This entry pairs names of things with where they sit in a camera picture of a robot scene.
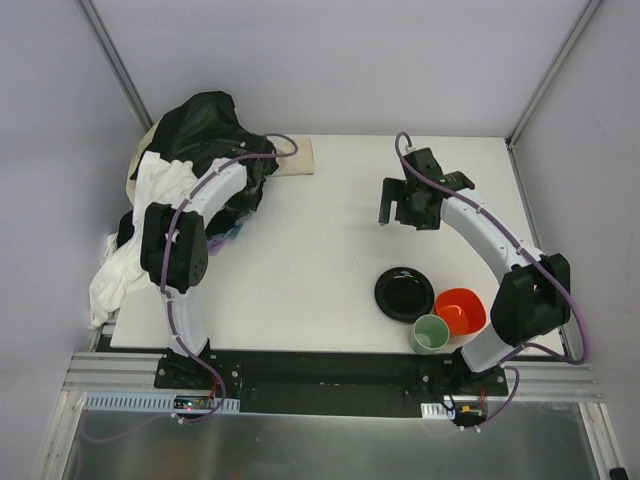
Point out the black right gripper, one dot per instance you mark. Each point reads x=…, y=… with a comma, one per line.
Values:
x=396, y=201

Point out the black mesh cloth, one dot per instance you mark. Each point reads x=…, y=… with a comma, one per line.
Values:
x=187, y=141

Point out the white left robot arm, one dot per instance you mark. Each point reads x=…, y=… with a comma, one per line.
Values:
x=174, y=251

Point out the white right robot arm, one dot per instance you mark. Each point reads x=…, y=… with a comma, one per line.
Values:
x=531, y=298

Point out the beige folded cloth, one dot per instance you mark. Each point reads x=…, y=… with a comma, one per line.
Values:
x=302, y=163

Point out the blue-grey cloth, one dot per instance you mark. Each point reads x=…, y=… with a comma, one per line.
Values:
x=234, y=232

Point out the lilac cloth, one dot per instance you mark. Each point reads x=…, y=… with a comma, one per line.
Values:
x=215, y=245

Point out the orange bowl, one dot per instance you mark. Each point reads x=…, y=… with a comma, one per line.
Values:
x=462, y=310

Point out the pale green cup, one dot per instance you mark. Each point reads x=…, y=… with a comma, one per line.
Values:
x=429, y=334

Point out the cream black tote bag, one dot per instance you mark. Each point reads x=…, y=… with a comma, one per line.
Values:
x=135, y=159

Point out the right aluminium frame post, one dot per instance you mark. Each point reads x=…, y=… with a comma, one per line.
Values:
x=578, y=28

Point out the aluminium frame post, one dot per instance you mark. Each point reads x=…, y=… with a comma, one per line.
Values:
x=107, y=46
x=578, y=28

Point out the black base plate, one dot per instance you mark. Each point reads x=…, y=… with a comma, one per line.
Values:
x=333, y=384

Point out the left aluminium frame post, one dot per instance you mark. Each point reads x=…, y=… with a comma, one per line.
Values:
x=107, y=46

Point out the aluminium front rail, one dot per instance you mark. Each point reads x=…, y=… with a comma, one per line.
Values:
x=539, y=381

